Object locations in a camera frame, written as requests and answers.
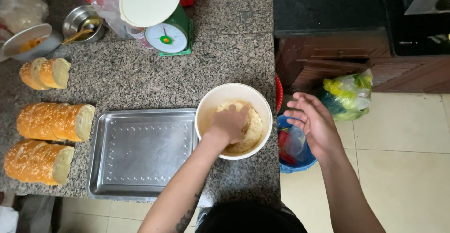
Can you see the person's right fingers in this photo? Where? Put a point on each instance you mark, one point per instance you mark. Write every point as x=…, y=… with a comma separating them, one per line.
x=298, y=113

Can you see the green yellow plastic bag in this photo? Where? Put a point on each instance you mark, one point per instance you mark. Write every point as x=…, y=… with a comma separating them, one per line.
x=346, y=97

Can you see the person's black clothing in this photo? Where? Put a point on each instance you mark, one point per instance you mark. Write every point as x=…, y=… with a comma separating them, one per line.
x=249, y=219

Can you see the white round bowl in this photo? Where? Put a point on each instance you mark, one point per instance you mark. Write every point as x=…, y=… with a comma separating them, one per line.
x=211, y=99

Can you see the person's right hand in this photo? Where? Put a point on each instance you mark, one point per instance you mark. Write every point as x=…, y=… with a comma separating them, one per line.
x=316, y=127

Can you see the stainless steel bowl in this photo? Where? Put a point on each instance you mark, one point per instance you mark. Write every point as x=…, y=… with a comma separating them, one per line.
x=75, y=18

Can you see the grey bowl with orange sauce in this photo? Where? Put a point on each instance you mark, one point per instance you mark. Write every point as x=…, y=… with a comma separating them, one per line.
x=21, y=39

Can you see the person's left hand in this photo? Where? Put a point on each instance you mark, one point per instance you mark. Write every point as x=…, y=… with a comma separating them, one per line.
x=226, y=125

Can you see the golden metal spoon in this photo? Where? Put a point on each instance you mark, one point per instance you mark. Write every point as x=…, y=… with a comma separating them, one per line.
x=77, y=35

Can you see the pale yellow dough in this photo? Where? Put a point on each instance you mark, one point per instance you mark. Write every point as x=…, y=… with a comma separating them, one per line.
x=255, y=131

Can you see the long sliced bread loaf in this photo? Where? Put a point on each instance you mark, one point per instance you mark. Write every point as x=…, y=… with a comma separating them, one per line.
x=35, y=162
x=52, y=120

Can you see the red plastic basin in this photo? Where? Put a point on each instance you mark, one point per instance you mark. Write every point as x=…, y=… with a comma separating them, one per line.
x=279, y=92

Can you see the crumpled translucent plastic bag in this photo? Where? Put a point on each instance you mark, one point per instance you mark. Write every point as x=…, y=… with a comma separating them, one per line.
x=21, y=8

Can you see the short sliced bread loaf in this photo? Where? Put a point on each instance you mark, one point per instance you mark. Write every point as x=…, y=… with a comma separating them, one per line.
x=49, y=73

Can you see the person's left fingers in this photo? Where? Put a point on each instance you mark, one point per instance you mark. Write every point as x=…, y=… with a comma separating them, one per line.
x=239, y=112

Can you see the blue waste bin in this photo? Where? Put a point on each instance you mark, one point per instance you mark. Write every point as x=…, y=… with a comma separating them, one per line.
x=298, y=167

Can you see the white bag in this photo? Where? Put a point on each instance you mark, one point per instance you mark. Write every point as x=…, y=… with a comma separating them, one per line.
x=7, y=220

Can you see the rectangular metal baking tray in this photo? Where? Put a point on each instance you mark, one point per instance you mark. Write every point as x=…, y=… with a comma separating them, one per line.
x=140, y=155

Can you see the green kitchen scale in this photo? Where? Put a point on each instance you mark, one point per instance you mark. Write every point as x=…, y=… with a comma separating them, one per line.
x=168, y=38

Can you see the brown wooden cabinet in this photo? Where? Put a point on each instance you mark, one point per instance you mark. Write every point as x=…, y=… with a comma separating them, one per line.
x=334, y=57

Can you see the clear plastic bag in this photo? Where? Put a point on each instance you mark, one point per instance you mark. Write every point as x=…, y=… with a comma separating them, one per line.
x=105, y=4

